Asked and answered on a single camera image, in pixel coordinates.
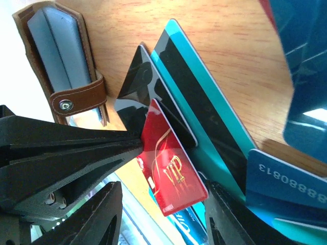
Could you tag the blue numbered card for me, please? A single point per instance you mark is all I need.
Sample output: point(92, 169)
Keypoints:
point(275, 178)

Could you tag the black magnetic stripe card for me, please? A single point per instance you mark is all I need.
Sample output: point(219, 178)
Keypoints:
point(142, 84)

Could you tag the blue VIP chip card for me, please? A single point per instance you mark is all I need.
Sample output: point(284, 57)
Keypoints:
point(190, 223)

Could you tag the teal magnetic stripe card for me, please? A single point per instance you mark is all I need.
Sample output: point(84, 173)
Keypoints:
point(223, 141)

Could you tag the red VIP card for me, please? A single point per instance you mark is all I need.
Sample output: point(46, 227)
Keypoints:
point(166, 166)

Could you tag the blue logo card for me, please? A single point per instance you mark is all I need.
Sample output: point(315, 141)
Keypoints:
point(301, 27)

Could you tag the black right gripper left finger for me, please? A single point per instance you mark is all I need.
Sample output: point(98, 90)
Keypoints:
point(98, 221)

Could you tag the teal striped card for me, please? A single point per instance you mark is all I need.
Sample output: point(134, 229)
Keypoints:
point(300, 232)

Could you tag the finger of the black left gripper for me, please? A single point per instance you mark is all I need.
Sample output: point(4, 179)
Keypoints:
point(23, 137)
point(48, 186)

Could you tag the brown leather card holder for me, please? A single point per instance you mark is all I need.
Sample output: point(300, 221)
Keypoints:
point(59, 52)

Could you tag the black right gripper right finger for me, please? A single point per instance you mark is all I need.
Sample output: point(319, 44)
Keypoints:
point(228, 221)

